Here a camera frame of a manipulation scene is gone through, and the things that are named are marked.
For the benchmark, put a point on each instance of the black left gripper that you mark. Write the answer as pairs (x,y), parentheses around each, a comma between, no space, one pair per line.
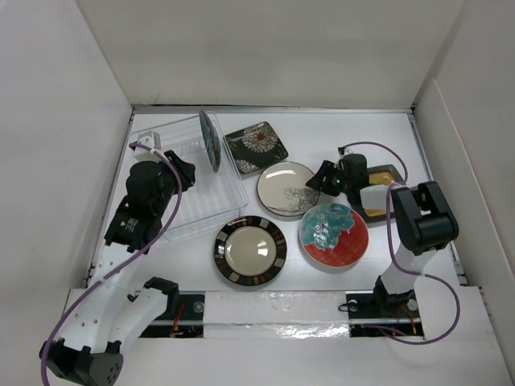
(185,170)

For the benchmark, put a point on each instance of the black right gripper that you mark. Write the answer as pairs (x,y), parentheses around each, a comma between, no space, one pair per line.
(316,182)

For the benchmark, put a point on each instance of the cream round plate tree design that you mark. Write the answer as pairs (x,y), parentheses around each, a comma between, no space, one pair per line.
(282,189)

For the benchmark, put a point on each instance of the blue round plate brown rim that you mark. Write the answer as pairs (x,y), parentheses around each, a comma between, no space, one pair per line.
(211,140)

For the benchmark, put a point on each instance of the round plate black checkered rim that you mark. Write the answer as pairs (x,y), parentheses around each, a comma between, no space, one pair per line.
(250,251)

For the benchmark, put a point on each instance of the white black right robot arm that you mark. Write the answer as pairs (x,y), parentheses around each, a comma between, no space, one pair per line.
(425,224)

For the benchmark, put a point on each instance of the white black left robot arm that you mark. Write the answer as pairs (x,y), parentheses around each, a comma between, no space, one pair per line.
(88,344)

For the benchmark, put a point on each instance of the clear plastic dish rack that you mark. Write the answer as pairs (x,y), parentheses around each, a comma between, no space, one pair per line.
(216,198)

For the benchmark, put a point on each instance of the red teal round plate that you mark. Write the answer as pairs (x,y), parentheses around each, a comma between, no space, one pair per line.
(333,235)

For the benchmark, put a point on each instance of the square yellow plate dark rim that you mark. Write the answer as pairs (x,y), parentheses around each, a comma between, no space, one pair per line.
(372,208)

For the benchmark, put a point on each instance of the black square floral plate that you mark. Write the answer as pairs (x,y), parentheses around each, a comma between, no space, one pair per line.
(256,147)

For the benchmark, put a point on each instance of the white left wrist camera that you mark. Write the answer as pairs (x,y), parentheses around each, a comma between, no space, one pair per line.
(149,139)

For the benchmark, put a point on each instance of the aluminium frame rail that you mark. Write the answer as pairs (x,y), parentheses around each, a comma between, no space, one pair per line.
(182,109)

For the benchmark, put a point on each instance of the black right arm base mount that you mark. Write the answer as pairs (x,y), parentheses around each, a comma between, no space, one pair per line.
(368,319)

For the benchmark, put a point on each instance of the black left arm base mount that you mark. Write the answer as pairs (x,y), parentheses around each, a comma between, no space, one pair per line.
(185,321)

